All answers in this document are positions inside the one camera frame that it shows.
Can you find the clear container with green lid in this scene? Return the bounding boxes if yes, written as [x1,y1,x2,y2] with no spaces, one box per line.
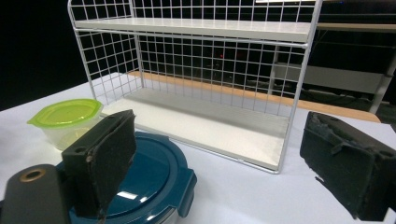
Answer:
[26,98,105,152]

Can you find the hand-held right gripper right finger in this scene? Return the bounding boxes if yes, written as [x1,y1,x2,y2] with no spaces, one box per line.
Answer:
[299,110,396,222]

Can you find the round container with blue lid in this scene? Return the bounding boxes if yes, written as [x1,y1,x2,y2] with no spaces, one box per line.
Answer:
[55,130,198,224]

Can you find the white wire shelf rack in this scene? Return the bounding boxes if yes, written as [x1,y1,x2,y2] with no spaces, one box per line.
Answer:
[66,0,325,175]

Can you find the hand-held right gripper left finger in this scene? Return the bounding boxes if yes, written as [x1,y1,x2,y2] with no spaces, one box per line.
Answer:
[61,108,138,220]

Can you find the white frame desk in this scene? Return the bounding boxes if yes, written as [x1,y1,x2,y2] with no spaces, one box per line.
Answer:
[270,21,396,115]

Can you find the white table mat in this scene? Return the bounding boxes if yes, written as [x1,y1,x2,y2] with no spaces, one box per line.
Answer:
[0,72,396,224]

